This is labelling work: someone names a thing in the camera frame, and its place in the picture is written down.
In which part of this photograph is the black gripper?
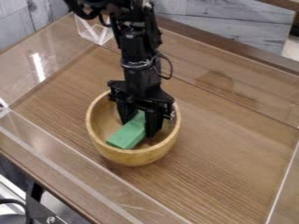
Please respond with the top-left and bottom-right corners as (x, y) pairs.
(107, 59), (174, 137)

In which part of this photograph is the green rectangular block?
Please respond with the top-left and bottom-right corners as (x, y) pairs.
(107, 111), (146, 150)

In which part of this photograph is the brown wooden bowl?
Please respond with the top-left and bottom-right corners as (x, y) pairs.
(86, 91), (182, 166)

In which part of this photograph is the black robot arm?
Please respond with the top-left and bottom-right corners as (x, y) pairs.
(63, 0), (174, 137)

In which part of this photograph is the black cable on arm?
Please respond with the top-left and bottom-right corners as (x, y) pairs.
(151, 51), (174, 81)

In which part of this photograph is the clear acrylic tray wall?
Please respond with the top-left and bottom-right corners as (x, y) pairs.
(0, 108), (190, 224)

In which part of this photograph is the clear acrylic corner bracket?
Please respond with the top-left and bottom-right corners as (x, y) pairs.
(75, 16), (114, 46)

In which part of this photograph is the black table leg frame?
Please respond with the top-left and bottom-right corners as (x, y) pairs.
(0, 181), (68, 224)

